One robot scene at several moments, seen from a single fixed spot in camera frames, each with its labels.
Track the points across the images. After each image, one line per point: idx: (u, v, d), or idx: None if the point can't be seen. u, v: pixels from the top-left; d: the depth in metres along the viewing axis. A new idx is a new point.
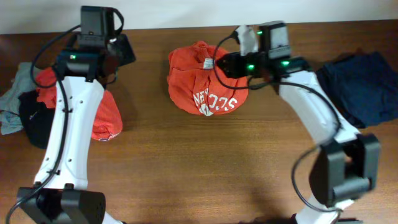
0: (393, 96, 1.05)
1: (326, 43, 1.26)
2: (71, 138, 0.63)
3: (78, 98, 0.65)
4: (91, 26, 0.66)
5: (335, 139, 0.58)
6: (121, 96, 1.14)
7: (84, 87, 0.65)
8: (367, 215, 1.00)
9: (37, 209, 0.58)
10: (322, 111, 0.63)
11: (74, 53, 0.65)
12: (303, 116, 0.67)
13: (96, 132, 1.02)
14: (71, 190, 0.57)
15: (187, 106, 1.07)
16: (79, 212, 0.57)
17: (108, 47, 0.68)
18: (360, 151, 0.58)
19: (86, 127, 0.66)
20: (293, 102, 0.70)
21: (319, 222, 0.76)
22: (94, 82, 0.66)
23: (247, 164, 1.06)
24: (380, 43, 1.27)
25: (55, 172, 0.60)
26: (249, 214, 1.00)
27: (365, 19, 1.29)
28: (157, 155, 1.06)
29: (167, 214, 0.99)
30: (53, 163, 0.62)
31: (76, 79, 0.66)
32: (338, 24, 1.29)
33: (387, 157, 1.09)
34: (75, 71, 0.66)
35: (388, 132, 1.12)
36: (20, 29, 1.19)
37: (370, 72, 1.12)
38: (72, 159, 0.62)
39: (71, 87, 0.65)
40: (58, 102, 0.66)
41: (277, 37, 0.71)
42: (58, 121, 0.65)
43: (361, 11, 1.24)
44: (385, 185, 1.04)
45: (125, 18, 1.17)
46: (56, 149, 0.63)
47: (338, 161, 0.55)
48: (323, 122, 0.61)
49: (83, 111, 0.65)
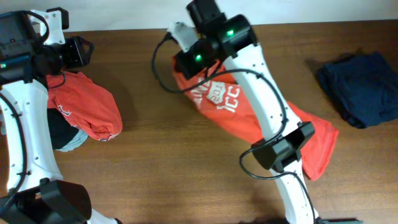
0: (394, 96, 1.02)
1: (333, 40, 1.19)
2: (31, 138, 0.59)
3: (25, 100, 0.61)
4: (11, 33, 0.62)
5: (298, 188, 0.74)
6: (121, 96, 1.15)
7: (25, 86, 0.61)
8: (368, 216, 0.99)
9: (22, 214, 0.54)
10: (270, 102, 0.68)
11: (3, 62, 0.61)
12: (249, 97, 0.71)
13: (97, 132, 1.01)
14: (47, 184, 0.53)
15: (243, 126, 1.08)
16: (66, 203, 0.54)
17: (38, 50, 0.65)
18: (291, 188, 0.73)
19: (43, 124, 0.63)
20: (243, 88, 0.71)
21: (294, 196, 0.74)
22: (35, 82, 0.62)
23: (247, 163, 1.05)
24: (388, 41, 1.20)
25: (26, 174, 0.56)
26: (249, 214, 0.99)
27: (375, 17, 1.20)
28: (157, 155, 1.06)
29: (167, 214, 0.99)
30: (22, 166, 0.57)
31: (15, 86, 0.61)
32: (348, 21, 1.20)
33: (391, 157, 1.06)
34: (12, 79, 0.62)
35: (393, 132, 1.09)
36: None
37: (372, 73, 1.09)
38: (39, 157, 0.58)
39: (12, 93, 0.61)
40: (4, 111, 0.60)
41: (278, 147, 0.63)
42: (9, 127, 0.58)
43: (376, 6, 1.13)
44: (388, 188, 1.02)
45: (123, 20, 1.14)
46: (17, 154, 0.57)
47: (295, 196, 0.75)
48: (254, 68, 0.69)
49: (35, 107, 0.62)
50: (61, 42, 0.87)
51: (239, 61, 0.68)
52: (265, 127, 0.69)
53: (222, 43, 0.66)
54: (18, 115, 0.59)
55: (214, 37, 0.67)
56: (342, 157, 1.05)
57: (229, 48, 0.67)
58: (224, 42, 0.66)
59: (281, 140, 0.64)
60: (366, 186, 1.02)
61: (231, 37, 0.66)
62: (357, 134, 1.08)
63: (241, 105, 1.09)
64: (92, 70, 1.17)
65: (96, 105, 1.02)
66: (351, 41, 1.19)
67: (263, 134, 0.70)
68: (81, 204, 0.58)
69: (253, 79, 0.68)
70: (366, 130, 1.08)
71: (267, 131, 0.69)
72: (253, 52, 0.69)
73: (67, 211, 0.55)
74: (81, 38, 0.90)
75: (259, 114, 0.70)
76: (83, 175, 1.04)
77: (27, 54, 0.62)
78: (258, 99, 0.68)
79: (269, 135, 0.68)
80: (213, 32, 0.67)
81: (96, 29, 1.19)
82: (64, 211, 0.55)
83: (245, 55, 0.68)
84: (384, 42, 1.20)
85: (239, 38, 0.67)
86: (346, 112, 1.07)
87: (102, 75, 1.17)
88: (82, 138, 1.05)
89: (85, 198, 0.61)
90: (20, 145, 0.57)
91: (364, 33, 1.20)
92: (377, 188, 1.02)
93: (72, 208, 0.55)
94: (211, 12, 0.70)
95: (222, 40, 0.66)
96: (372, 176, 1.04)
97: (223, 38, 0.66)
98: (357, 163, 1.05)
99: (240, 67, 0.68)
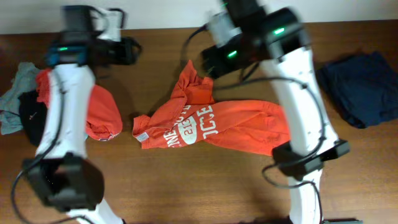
0: (393, 96, 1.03)
1: (331, 41, 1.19)
2: (68, 115, 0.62)
3: (71, 81, 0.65)
4: (74, 25, 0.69)
5: (313, 195, 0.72)
6: (120, 95, 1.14)
7: (76, 70, 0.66)
8: (368, 216, 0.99)
9: (41, 179, 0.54)
10: (310, 117, 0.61)
11: (64, 46, 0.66)
12: (287, 109, 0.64)
13: (96, 131, 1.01)
14: (74, 158, 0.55)
15: (234, 137, 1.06)
16: (83, 179, 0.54)
17: (92, 43, 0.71)
18: (307, 193, 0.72)
19: (81, 110, 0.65)
20: (281, 94, 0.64)
21: (306, 200, 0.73)
22: (84, 68, 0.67)
23: (247, 163, 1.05)
24: (388, 42, 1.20)
25: (55, 143, 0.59)
26: (249, 214, 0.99)
27: (373, 18, 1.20)
28: (157, 155, 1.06)
29: (166, 214, 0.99)
30: (54, 135, 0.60)
31: (69, 67, 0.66)
32: (346, 22, 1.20)
33: (390, 157, 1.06)
34: (65, 63, 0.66)
35: (393, 133, 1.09)
36: (16, 29, 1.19)
37: (370, 73, 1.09)
38: (70, 130, 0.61)
39: (64, 73, 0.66)
40: (53, 86, 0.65)
41: (311, 165, 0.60)
42: (53, 101, 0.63)
43: (374, 8, 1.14)
44: (387, 188, 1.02)
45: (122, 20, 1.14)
46: (55, 124, 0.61)
47: (309, 201, 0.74)
48: (299, 75, 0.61)
49: (79, 90, 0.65)
50: (116, 40, 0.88)
51: (284, 66, 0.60)
52: (299, 142, 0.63)
53: (267, 42, 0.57)
54: (62, 93, 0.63)
55: (259, 33, 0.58)
56: (341, 157, 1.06)
57: (274, 48, 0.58)
58: (270, 40, 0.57)
59: (315, 160, 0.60)
60: (365, 186, 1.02)
61: (277, 34, 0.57)
62: (357, 134, 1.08)
63: (231, 122, 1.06)
64: None
65: (96, 104, 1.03)
66: (349, 42, 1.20)
67: (293, 144, 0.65)
68: (94, 185, 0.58)
69: (295, 88, 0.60)
70: (365, 130, 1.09)
71: (298, 144, 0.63)
72: (301, 57, 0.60)
73: (81, 188, 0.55)
74: (129, 39, 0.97)
75: (294, 125, 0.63)
76: None
77: (84, 45, 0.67)
78: (298, 113, 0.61)
79: (302, 152, 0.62)
80: (258, 28, 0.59)
81: None
82: (78, 187, 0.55)
83: (293, 60, 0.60)
84: (384, 43, 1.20)
85: (290, 35, 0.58)
86: (346, 112, 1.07)
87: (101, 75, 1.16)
88: None
89: (97, 180, 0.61)
90: (58, 119, 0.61)
91: (362, 34, 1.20)
92: (376, 188, 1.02)
93: (85, 184, 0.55)
94: (250, 5, 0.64)
95: (267, 39, 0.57)
96: (371, 176, 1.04)
97: (268, 37, 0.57)
98: (356, 162, 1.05)
99: (285, 74, 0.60)
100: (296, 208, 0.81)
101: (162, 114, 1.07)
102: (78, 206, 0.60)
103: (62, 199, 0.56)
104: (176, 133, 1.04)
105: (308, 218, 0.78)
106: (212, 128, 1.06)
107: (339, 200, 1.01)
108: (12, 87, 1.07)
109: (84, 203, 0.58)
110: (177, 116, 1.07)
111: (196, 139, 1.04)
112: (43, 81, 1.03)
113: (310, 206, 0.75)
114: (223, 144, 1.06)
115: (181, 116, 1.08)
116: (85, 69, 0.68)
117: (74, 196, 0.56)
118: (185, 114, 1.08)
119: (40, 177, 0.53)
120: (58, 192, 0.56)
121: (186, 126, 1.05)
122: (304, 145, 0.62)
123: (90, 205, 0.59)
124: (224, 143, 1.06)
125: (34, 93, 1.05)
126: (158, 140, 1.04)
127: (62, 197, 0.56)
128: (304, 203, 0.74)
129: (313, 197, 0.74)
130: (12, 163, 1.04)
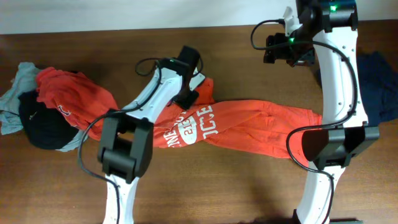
0: (393, 96, 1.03)
1: None
2: (157, 99, 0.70)
3: (169, 79, 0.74)
4: (186, 55, 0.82)
5: (328, 190, 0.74)
6: (120, 95, 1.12)
7: (175, 75, 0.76)
8: (368, 216, 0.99)
9: (114, 128, 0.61)
10: (346, 89, 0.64)
11: (172, 58, 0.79)
12: (325, 80, 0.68)
13: (96, 132, 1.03)
14: (145, 122, 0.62)
15: (234, 137, 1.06)
16: (143, 144, 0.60)
17: (189, 72, 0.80)
18: (321, 186, 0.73)
19: (163, 102, 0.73)
20: (323, 66, 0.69)
21: (318, 195, 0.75)
22: (179, 79, 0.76)
23: (248, 162, 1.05)
24: (389, 41, 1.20)
25: (138, 108, 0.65)
26: (249, 214, 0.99)
27: (373, 17, 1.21)
28: (157, 155, 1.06)
29: (166, 214, 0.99)
30: (140, 103, 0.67)
31: (169, 70, 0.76)
32: None
33: (391, 157, 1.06)
34: (168, 68, 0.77)
35: (395, 133, 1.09)
36: (17, 29, 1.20)
37: (370, 73, 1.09)
38: (153, 107, 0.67)
39: (166, 71, 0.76)
40: (153, 78, 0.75)
41: (335, 135, 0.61)
42: (148, 85, 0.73)
43: (371, 7, 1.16)
44: (387, 188, 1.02)
45: (123, 18, 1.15)
46: (143, 98, 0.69)
47: (321, 198, 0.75)
48: (342, 50, 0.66)
49: (170, 88, 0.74)
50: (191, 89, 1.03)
51: (332, 37, 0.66)
52: (329, 112, 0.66)
53: (322, 14, 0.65)
54: (158, 83, 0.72)
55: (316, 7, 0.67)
56: None
57: (326, 21, 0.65)
58: (325, 13, 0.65)
59: (341, 129, 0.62)
60: (365, 186, 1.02)
61: (331, 12, 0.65)
62: None
63: (231, 120, 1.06)
64: (92, 69, 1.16)
65: (96, 107, 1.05)
66: None
67: (326, 116, 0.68)
68: (144, 162, 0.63)
69: (336, 59, 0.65)
70: None
71: (329, 115, 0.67)
72: (351, 36, 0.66)
73: (135, 155, 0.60)
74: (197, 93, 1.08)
75: (329, 96, 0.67)
76: (80, 175, 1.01)
77: (186, 68, 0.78)
78: (334, 79, 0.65)
79: (331, 121, 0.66)
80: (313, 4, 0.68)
81: (96, 29, 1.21)
82: (135, 153, 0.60)
83: (339, 33, 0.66)
84: (385, 43, 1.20)
85: (341, 16, 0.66)
86: None
87: (101, 74, 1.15)
88: (82, 138, 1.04)
89: (147, 163, 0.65)
90: (148, 97, 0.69)
91: (363, 33, 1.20)
92: (377, 188, 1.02)
93: (140, 153, 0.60)
94: None
95: (323, 12, 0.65)
96: (371, 176, 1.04)
97: (324, 10, 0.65)
98: (356, 162, 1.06)
99: (329, 43, 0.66)
100: (305, 204, 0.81)
101: (163, 114, 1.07)
102: (122, 172, 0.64)
103: (112, 157, 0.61)
104: (176, 134, 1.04)
105: (314, 215, 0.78)
106: (212, 127, 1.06)
107: (339, 199, 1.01)
108: (12, 87, 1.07)
109: (127, 172, 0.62)
110: (177, 116, 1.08)
111: (196, 138, 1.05)
112: (45, 81, 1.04)
113: (323, 202, 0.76)
114: (222, 144, 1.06)
115: (180, 116, 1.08)
116: (180, 81, 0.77)
117: (126, 160, 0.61)
118: (185, 114, 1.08)
119: (114, 127, 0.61)
120: (117, 150, 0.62)
121: (186, 125, 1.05)
122: (333, 113, 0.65)
123: (130, 178, 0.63)
124: (224, 144, 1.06)
125: (35, 93, 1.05)
126: (158, 140, 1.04)
127: (115, 156, 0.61)
128: (318, 198, 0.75)
129: (326, 193, 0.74)
130: (12, 163, 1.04)
